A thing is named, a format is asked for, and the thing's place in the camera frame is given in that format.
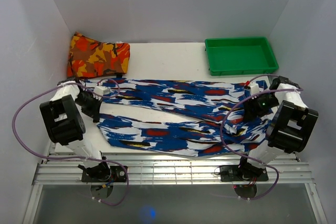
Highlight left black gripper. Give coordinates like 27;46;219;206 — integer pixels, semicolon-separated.
75;93;103;121

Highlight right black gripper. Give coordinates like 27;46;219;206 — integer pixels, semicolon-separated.
242;93;280;123

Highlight blue white patterned trousers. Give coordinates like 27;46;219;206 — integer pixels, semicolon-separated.
86;78;269;157

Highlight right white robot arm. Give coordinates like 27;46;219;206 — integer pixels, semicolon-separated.
237;76;319;180

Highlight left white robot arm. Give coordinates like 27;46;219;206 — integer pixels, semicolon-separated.
39;78;112;182

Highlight orange camouflage folded trousers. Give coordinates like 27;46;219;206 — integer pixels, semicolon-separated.
67;32;130;79

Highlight green plastic tray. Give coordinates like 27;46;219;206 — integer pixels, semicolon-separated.
205;37;279;76

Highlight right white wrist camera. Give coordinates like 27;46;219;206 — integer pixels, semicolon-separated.
244;82;260;97

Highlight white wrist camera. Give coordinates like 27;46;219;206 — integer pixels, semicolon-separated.
244;82;260;97
93;86;110;97

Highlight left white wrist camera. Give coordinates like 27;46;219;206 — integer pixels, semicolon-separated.
93;86;110;97

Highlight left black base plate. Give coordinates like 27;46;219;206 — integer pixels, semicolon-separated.
80;166;127;183

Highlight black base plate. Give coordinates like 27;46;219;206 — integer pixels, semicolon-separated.
80;166;127;183
219;165;269;182

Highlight aluminium rail frame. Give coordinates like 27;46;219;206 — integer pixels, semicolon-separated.
24;126;328;223

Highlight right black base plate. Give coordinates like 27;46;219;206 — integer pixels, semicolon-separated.
219;165;269;182

